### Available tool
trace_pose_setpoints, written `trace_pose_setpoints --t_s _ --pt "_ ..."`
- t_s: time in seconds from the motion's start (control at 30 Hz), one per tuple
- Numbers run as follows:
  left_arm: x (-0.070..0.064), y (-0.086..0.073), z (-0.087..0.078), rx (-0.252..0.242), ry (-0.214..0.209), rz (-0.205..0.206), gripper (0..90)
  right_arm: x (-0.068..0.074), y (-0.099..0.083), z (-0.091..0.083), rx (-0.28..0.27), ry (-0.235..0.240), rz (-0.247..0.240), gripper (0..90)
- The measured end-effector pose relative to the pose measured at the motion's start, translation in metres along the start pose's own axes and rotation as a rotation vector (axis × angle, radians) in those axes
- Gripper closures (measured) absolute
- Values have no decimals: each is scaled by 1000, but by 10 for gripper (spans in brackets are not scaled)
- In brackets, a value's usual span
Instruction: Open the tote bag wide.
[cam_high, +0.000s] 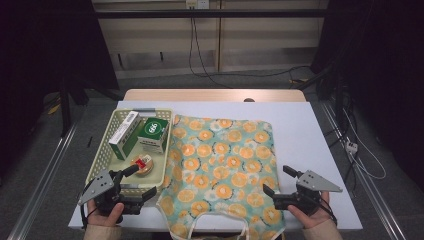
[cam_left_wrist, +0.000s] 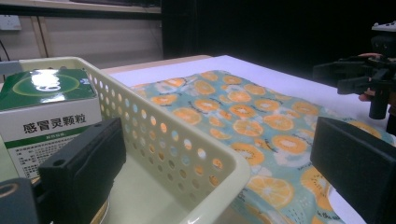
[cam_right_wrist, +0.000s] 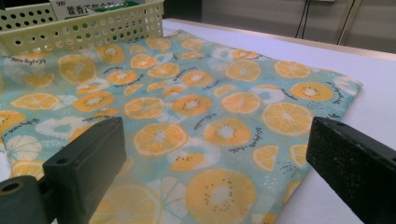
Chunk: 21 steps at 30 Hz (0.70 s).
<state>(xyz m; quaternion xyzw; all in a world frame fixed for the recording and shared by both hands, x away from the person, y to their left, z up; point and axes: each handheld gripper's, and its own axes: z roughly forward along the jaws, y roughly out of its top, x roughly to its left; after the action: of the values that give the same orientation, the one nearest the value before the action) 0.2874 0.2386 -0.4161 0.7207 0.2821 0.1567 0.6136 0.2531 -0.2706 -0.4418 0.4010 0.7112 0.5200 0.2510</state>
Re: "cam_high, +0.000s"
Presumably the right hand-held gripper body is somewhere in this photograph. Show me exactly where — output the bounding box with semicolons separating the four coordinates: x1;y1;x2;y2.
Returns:
273;169;344;216

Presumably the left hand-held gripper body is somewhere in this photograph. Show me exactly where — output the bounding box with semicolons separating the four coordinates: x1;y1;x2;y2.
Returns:
77;169;145;216

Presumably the round tin red label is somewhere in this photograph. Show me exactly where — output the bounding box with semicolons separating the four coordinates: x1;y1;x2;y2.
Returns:
130;153;155;176

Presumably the pale yellow perforated plastic basket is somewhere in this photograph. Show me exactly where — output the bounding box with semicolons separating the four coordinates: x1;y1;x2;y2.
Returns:
85;107;174;198

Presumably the long white green medicine box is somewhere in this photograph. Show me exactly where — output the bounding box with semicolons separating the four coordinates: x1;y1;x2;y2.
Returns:
108;110;146;162

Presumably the green medicine box oval logo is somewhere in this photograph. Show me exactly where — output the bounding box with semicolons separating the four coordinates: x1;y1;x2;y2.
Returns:
137;116;170;155

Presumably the orange slice print tote bag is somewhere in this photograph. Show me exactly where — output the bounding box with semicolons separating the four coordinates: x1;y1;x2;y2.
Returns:
155;114;287;240

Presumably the person's left hand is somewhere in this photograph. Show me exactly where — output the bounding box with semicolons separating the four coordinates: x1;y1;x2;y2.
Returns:
87;199;125;228

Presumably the person's right hand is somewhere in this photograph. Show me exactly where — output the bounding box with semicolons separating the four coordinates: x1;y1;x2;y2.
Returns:
287;191;332;230

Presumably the white table board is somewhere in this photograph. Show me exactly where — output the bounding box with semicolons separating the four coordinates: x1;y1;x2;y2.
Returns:
68;100;364;233

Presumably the white power strip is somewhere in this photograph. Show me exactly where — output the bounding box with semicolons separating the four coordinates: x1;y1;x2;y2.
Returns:
344;140;359;155

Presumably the black metal stand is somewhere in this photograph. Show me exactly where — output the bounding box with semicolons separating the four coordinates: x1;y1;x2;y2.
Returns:
58;76;73;138

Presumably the light wooden cabinet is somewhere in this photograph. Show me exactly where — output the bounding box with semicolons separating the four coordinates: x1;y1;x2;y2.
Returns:
91;0;331;79

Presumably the dark curtain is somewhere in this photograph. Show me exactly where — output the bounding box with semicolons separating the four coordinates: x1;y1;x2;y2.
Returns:
0;0;119;181
311;0;424;181

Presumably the black horizontal crossbar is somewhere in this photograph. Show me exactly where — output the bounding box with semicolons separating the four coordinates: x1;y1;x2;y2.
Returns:
94;9;329;20

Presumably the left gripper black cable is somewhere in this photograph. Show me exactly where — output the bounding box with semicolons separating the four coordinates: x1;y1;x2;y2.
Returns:
79;198;98;229

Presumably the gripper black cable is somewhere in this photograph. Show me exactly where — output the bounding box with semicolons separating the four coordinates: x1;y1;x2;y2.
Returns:
318;194;338;228
79;198;98;229

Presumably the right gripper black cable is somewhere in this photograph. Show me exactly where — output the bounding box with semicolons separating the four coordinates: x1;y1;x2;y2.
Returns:
318;194;338;228

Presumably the metal floor rail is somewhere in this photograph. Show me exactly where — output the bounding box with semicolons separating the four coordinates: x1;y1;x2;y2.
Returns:
6;123;81;240
319;99;408;240

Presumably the white cable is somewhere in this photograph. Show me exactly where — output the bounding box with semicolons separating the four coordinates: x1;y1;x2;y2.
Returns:
342;108;388;181

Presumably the black cable bundle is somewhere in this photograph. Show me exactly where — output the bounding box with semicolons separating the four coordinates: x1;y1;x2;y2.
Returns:
328;86;359;183

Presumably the black hanging cable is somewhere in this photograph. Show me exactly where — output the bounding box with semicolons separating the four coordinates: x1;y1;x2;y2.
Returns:
188;17;214;79
192;17;234;89

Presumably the white wall socket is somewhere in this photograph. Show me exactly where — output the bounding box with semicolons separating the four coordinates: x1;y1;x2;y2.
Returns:
185;0;210;10

